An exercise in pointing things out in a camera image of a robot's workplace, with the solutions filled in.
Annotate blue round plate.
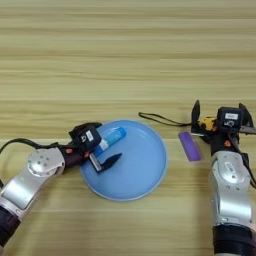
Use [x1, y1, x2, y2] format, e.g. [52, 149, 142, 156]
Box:
[79, 119, 168, 202]

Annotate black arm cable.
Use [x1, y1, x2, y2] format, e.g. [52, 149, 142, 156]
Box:
[228, 129, 256, 189]
[0, 137, 73, 189]

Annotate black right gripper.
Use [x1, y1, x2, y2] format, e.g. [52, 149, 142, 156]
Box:
[190, 99, 256, 156]

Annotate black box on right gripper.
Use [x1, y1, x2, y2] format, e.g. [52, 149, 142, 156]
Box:
[216, 106, 245, 132]

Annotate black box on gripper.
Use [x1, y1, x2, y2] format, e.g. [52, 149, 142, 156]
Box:
[77, 125, 102, 152]
[216, 106, 245, 132]

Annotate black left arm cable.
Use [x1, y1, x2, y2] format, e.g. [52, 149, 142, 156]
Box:
[0, 137, 73, 189]

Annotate purple rectangular block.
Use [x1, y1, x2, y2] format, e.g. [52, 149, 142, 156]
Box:
[178, 131, 203, 163]

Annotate blue glue stick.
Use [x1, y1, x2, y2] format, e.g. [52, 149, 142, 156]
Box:
[92, 126, 127, 158]

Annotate yellow tape measure with strap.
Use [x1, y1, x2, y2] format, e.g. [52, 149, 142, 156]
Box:
[138, 111, 218, 132]

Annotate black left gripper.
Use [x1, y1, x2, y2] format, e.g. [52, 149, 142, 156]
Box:
[61, 121, 123, 173]

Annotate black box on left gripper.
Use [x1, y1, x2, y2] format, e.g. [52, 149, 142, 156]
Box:
[77, 125, 102, 152]

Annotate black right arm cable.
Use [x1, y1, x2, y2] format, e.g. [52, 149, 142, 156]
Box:
[228, 129, 256, 189]

